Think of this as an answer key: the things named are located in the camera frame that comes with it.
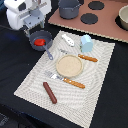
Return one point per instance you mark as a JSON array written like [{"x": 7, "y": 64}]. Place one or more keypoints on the orange handled toy knife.
[{"x": 79, "y": 55}]

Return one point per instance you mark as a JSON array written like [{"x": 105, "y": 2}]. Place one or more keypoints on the orange handled toy fork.
[{"x": 55, "y": 76}]

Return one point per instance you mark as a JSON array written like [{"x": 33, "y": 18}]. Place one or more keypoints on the red toy tomato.
[{"x": 39, "y": 42}]

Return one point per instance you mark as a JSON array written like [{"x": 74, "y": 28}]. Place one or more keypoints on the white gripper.
[{"x": 27, "y": 13}]

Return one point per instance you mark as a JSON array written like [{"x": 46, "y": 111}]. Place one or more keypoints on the round wooden plate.
[{"x": 69, "y": 66}]

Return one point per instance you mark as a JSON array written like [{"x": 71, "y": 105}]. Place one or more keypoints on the grey toy frying pan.
[{"x": 42, "y": 35}]

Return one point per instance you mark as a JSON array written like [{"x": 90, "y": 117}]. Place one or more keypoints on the beige woven placemat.
[{"x": 75, "y": 106}]

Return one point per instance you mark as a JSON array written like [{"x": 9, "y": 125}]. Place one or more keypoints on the light blue toy carton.
[{"x": 86, "y": 44}]

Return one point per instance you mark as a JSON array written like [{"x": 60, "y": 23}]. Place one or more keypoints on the white toy fish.
[{"x": 69, "y": 41}]

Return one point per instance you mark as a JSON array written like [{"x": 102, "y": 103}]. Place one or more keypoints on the brown toy sausage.
[{"x": 50, "y": 93}]

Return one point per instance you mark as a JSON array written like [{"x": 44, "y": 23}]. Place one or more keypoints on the grey toy pot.
[{"x": 69, "y": 9}]

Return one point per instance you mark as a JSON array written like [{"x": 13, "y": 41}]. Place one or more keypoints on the black burner disc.
[
  {"x": 96, "y": 5},
  {"x": 89, "y": 18}
]

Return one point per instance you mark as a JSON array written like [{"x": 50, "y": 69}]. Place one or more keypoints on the beige bowl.
[{"x": 123, "y": 14}]

